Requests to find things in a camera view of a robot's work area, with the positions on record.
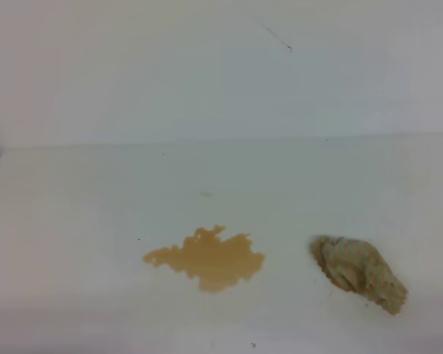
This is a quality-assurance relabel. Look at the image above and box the brown coffee stain puddle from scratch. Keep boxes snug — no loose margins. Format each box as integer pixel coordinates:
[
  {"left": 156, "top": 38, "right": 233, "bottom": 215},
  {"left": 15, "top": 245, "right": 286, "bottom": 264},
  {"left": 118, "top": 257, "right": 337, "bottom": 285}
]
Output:
[{"left": 142, "top": 224, "right": 267, "bottom": 294}]

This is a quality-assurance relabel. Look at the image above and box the green coffee-stained rag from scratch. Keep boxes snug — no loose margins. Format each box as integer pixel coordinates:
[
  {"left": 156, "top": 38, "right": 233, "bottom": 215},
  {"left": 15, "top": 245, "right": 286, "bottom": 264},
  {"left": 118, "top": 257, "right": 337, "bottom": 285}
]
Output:
[{"left": 309, "top": 235, "right": 408, "bottom": 316}]

